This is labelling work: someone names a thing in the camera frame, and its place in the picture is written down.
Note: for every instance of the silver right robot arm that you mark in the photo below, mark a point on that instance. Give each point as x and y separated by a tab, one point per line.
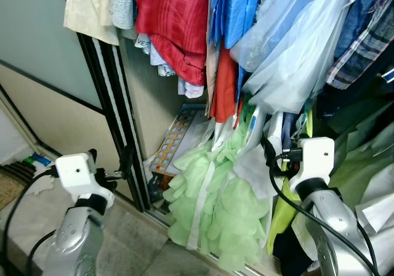
332	227

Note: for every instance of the colourful dotted board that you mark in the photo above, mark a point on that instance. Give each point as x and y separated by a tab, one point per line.
175	143

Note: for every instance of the yellow-green cloth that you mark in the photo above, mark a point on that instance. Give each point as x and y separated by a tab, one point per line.
283	214

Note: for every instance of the light green ruffled dress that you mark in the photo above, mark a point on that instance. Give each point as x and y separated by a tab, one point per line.
215	196

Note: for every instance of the white fabric bag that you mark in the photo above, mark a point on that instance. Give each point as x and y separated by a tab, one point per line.
375	211

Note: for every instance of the orange-red hanging garment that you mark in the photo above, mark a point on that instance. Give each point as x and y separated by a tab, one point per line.
223	85

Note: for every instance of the white printed garment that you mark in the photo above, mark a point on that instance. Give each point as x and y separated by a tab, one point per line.
157	57

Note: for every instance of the navy white-trimmed garment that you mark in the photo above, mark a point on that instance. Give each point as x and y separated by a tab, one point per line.
388	74

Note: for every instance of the frosted glass wardrobe door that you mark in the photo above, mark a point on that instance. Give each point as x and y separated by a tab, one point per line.
49	54

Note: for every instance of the red checked garment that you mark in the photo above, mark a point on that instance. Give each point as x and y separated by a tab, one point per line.
175	23

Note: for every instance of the blue plaid shirt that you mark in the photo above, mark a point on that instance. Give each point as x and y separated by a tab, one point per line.
369	36

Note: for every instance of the cream hanging garment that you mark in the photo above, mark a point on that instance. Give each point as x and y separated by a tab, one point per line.
92	8

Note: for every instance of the grey patterned garment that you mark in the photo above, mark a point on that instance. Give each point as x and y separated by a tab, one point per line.
123	2

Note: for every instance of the blue hanging garment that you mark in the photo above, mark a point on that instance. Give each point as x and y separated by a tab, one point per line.
234	11

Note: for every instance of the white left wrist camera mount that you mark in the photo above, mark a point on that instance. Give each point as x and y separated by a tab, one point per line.
77	168

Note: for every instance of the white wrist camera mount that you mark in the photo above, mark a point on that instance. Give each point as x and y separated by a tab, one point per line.
317	156
77	168

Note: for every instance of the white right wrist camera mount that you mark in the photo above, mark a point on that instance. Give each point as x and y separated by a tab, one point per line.
317	156

